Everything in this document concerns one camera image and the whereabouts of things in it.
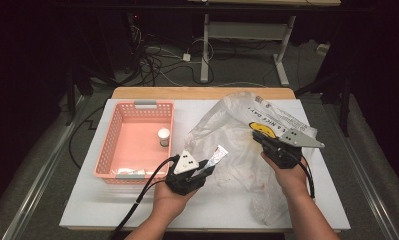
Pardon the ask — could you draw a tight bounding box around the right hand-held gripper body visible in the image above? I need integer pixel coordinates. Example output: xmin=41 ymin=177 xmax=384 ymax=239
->
xmin=265 ymin=129 xmax=325 ymax=170

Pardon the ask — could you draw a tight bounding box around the pink perforated plastic basket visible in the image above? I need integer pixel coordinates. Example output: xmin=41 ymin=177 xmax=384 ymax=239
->
xmin=93 ymin=99 xmax=175 ymax=185

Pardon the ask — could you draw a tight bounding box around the black stand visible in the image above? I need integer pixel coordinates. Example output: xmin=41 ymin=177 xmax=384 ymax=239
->
xmin=295 ymin=69 xmax=351 ymax=138
xmin=65 ymin=63 xmax=95 ymax=126

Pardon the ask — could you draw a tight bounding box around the left hand-held gripper black cable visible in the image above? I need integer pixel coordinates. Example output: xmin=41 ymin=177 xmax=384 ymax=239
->
xmin=108 ymin=154 xmax=181 ymax=240

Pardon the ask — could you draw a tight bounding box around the person's right hand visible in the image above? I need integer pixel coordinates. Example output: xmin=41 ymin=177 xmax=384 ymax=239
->
xmin=260 ymin=151 xmax=310 ymax=198

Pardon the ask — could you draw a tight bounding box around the white metal desk frame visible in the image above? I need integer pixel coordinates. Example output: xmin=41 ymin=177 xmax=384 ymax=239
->
xmin=186 ymin=0 xmax=342 ymax=87

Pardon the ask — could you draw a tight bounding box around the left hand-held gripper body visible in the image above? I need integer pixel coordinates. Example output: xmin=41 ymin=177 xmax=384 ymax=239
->
xmin=165 ymin=149 xmax=211 ymax=197

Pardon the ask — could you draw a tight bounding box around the black floor cable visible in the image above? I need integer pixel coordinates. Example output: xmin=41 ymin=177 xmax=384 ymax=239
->
xmin=68 ymin=105 xmax=105 ymax=169

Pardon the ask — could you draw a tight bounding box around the small white capped bottle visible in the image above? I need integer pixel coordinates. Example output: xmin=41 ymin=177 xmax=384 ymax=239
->
xmin=157 ymin=127 xmax=171 ymax=148

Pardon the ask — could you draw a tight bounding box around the metal frame rail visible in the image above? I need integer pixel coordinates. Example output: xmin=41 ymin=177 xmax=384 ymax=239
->
xmin=1 ymin=96 xmax=88 ymax=240
xmin=315 ymin=99 xmax=399 ymax=240

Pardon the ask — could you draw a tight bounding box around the hand-held gripper black cable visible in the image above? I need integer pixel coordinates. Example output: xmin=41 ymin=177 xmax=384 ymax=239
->
xmin=296 ymin=154 xmax=316 ymax=200
xmin=108 ymin=154 xmax=181 ymax=240

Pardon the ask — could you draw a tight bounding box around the silver and white tube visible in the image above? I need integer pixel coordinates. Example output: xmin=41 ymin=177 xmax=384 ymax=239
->
xmin=190 ymin=144 xmax=229 ymax=178

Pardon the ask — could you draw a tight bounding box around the right hand-held gripper black cable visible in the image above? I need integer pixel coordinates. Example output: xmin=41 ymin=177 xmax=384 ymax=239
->
xmin=296 ymin=154 xmax=316 ymax=200

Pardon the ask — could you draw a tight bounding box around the person's left hand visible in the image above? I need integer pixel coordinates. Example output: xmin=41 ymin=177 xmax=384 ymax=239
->
xmin=152 ymin=181 xmax=201 ymax=221

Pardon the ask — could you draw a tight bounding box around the clear smiley print plastic bag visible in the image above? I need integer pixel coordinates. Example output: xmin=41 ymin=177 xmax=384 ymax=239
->
xmin=183 ymin=91 xmax=320 ymax=226

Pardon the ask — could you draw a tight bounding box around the tangle of black floor cables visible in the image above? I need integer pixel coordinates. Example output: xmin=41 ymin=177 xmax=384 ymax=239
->
xmin=126 ymin=23 xmax=221 ymax=88

